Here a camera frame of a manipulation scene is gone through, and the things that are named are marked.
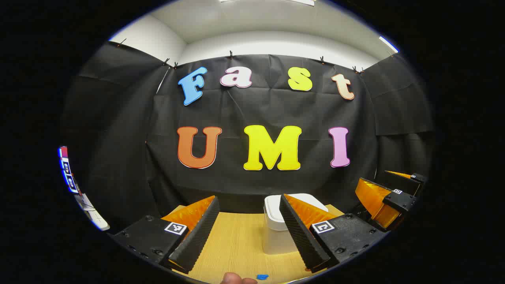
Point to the blue paper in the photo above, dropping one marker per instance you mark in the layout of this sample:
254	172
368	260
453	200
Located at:
262	277

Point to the ceiling light panel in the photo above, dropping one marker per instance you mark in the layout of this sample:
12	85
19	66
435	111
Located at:
388	44
303	2

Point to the computer monitor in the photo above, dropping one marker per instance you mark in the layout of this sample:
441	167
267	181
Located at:
67	167

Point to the white side desk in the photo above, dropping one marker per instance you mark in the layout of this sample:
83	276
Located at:
94	217

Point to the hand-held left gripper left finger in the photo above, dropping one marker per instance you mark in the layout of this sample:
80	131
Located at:
197	236

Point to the white desktop garbage bin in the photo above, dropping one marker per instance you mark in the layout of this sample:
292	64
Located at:
272	213

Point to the wooden desktop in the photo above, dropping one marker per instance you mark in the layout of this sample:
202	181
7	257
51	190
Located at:
244	244

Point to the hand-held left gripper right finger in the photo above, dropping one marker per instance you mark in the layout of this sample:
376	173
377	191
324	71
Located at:
302	236

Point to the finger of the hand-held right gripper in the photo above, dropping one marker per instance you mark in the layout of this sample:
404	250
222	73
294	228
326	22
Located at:
418	178
400	203

